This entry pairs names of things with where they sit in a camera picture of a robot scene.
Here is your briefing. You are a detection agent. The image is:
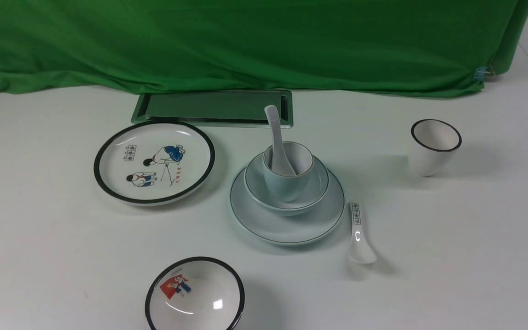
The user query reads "green backdrop cloth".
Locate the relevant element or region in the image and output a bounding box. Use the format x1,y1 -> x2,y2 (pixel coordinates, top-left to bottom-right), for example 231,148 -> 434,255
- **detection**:
0,0 -> 528,98

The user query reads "metal rectangular tray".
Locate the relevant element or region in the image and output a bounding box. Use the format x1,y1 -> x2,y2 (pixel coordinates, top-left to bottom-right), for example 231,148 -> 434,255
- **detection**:
131,89 -> 294,129

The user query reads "white spoon with print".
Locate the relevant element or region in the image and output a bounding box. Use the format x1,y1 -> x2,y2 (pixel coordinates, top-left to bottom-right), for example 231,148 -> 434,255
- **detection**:
348,202 -> 378,265

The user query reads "blue binder clip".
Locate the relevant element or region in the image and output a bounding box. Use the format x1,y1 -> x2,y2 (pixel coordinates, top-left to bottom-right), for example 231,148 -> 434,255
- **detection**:
472,66 -> 496,82

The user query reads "black-rimmed white cup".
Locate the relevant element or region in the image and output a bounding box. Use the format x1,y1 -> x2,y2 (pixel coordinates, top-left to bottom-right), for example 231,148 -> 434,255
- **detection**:
408,119 -> 463,177

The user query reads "pale blue cup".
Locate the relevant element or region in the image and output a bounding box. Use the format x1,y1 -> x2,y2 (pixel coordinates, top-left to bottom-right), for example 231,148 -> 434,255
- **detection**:
262,142 -> 315,203

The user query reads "plain white spoon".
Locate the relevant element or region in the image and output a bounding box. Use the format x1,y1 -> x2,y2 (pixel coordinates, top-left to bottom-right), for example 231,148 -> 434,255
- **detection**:
264,104 -> 296,177

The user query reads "black-rimmed cartoon bowl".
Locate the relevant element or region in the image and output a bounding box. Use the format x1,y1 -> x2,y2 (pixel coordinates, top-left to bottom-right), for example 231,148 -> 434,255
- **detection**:
144,256 -> 246,330

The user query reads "pale blue bowl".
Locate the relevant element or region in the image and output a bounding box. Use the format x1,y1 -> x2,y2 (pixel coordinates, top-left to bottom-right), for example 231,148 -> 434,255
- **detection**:
243,153 -> 329,216

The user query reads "pale blue plate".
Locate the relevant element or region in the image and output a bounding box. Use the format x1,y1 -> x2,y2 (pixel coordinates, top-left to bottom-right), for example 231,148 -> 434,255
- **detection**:
228,167 -> 346,247

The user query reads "black-rimmed cartoon plate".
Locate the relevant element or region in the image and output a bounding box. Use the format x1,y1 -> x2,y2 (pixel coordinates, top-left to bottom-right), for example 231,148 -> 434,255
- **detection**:
93,121 -> 216,206

